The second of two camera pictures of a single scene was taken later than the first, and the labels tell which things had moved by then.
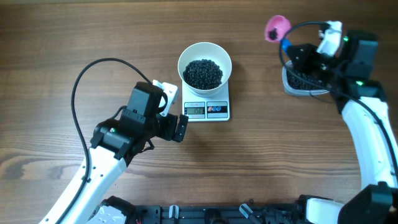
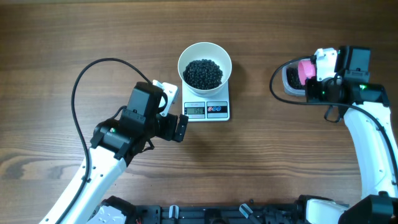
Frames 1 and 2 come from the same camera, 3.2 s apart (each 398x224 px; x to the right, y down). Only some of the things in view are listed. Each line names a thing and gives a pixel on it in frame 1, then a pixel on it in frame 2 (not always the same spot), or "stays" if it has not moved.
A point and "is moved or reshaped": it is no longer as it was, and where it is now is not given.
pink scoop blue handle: [276, 30] is moved or reshaped
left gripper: [168, 133] stays
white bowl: [204, 68] stays
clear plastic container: [300, 84] stays
